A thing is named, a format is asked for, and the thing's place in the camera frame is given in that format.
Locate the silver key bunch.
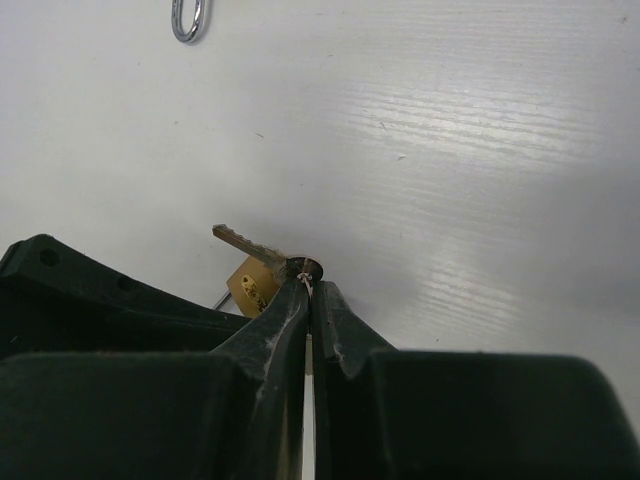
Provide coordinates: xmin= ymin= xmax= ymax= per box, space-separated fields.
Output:
xmin=212 ymin=224 xmax=324 ymax=286

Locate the small brass padlock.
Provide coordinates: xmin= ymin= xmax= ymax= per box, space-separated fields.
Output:
xmin=170 ymin=0 xmax=209 ymax=44

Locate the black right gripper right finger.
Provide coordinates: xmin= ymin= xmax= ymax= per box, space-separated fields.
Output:
xmin=311 ymin=282 xmax=639 ymax=479

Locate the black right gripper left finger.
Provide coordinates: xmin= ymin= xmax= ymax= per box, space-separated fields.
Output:
xmin=1 ymin=279 xmax=310 ymax=479

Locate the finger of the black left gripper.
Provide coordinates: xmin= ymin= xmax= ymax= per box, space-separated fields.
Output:
xmin=1 ymin=234 xmax=249 ymax=358

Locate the large brass padlock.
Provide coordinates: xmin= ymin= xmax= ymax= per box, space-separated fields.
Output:
xmin=213 ymin=257 xmax=279 ymax=318

